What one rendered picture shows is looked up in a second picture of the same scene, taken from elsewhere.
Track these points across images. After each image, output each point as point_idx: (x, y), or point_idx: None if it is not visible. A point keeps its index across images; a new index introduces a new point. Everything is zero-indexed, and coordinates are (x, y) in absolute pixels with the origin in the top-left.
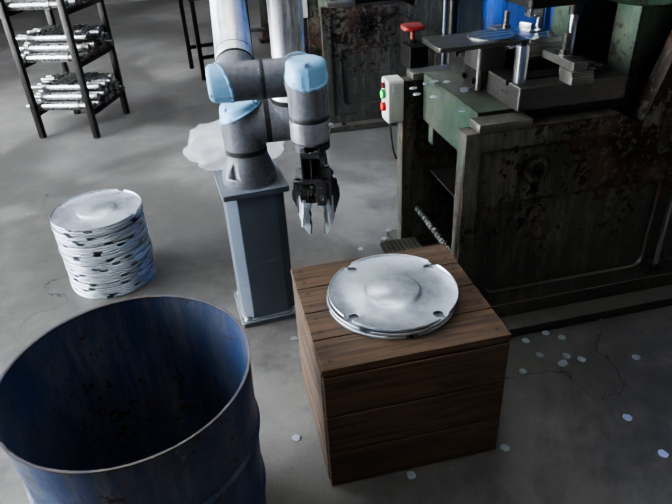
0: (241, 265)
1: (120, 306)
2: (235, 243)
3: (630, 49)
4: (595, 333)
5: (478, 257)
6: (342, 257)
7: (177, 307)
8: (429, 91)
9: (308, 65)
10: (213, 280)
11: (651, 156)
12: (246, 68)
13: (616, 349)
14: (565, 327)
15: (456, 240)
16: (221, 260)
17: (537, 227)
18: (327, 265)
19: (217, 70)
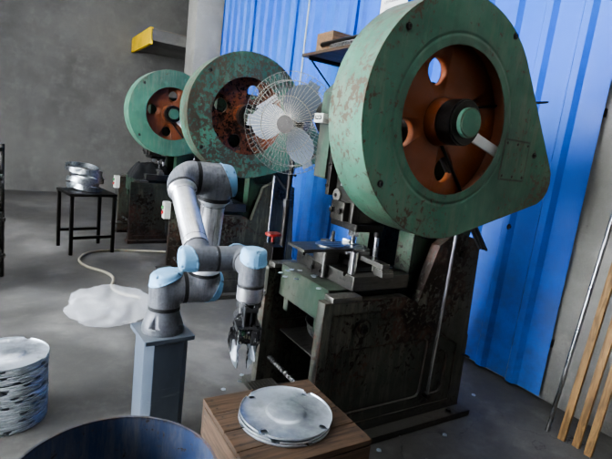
0: (146, 400)
1: (89, 426)
2: (144, 381)
3: (408, 260)
4: (398, 445)
5: (325, 390)
6: (210, 395)
7: (137, 426)
8: (286, 275)
9: (259, 252)
10: (103, 417)
11: (423, 323)
12: (209, 250)
13: (413, 456)
14: (379, 443)
15: (312, 377)
16: (107, 400)
17: (361, 369)
18: (230, 395)
19: (190, 250)
